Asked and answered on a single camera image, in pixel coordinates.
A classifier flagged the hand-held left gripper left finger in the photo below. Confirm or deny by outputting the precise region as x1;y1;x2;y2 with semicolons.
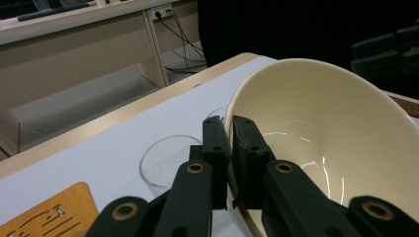
189;116;231;210

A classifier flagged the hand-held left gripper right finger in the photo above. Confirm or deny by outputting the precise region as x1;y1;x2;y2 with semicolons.
231;115;276;210

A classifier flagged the cream ceramic bowl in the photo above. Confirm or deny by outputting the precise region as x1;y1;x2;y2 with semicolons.
223;57;419;237

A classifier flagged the carved wooden coaster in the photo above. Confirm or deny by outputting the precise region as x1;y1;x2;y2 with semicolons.
0;181;100;237

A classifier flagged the clear drinking glass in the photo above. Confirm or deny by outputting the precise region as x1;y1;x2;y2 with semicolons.
206;106;229;132
138;134;204;198

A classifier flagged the black curtain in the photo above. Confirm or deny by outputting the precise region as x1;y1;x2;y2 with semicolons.
197;0;419;100

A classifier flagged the white table mat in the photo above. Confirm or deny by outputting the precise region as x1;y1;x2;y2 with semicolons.
0;54;278;237

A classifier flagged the beige office desk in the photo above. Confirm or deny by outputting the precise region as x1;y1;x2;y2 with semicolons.
0;0;199;157

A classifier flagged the black keyboard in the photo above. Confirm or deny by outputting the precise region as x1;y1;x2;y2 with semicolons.
16;2;92;23

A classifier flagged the black power cable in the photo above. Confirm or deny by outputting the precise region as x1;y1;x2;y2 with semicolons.
164;9;208;76
154;11;207;60

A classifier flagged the white wall power outlet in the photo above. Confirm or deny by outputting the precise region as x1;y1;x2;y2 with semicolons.
149;3;174;21

